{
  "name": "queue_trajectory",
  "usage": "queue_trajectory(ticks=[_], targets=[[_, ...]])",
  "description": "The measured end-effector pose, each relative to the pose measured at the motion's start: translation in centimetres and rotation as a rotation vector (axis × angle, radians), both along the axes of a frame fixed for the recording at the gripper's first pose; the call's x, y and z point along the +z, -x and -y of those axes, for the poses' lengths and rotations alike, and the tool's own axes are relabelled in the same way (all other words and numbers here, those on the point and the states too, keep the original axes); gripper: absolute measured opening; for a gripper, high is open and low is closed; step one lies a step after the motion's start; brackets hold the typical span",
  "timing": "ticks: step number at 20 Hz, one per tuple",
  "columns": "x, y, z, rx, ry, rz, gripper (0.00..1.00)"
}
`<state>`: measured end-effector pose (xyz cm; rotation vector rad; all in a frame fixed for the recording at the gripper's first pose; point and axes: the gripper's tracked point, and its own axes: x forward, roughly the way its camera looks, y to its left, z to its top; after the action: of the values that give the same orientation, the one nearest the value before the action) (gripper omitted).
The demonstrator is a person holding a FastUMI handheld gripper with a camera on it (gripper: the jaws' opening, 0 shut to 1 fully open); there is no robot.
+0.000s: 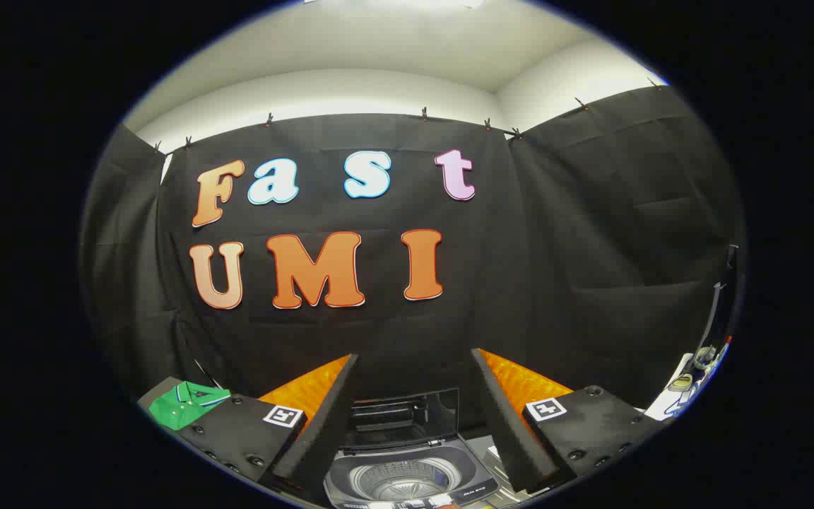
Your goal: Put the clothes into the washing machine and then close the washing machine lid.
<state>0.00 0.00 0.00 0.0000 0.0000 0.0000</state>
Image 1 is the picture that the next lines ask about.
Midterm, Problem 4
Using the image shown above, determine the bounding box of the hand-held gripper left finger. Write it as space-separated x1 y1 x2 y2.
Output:
167 353 360 497

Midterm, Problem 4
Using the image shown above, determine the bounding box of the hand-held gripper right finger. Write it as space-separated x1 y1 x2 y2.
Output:
471 348 671 496

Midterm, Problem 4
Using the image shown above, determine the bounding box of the grey washing machine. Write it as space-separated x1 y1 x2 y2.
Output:
322 437 501 509

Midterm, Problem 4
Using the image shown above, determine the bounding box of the green polo shirt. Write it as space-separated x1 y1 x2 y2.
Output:
149 381 232 431

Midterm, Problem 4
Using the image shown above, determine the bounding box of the black backdrop cloth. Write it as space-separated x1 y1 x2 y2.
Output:
81 83 743 425

